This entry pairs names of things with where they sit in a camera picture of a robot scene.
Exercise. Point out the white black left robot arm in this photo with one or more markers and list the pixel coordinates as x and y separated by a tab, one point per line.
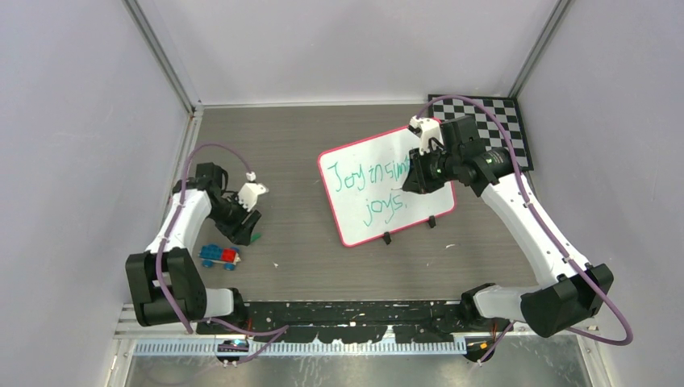
164	283

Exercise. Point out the blue red toy car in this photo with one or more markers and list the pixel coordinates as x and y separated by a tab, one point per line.
212	255

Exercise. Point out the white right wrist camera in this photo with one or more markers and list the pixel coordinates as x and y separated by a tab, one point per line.
428	131

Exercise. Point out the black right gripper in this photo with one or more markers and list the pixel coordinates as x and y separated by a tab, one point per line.
418	181

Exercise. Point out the black white chessboard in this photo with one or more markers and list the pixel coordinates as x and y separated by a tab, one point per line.
505	110

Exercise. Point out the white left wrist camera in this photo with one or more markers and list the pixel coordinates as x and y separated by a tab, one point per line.
250	192

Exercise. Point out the pink framed whiteboard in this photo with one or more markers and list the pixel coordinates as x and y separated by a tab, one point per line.
363	183

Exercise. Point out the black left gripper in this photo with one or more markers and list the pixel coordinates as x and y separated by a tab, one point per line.
240	233

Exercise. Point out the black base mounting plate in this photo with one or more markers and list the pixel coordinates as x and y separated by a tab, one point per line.
362	322

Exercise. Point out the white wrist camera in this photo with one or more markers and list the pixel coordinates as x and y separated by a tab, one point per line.
428	131
250	192

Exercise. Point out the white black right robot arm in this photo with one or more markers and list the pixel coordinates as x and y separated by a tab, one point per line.
568	287

